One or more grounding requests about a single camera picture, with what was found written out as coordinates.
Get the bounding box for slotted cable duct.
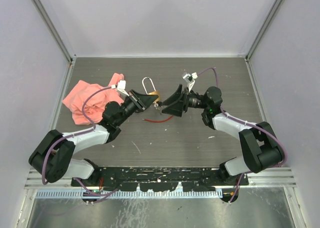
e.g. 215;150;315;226
35;189;223;199

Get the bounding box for silver brass lock keys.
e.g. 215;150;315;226
153;101;163;115

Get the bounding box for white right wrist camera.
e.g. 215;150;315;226
182;72;198;92

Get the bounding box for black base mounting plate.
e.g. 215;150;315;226
80;166;240;192

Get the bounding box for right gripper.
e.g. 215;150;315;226
162;84;210;117

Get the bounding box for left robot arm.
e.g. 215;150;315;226
28;89;159;186

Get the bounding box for pink cloth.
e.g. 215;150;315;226
62;80;124;125

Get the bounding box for large brass padlock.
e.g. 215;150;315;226
141;76;161;102

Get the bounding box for aluminium frame rail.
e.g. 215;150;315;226
24;166;297;189

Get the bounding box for red cable seal lock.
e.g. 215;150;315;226
142;115;173;124

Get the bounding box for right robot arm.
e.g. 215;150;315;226
162;85;286;185

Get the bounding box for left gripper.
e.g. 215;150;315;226
115;89;157;126

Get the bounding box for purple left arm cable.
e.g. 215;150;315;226
41;85;120;209

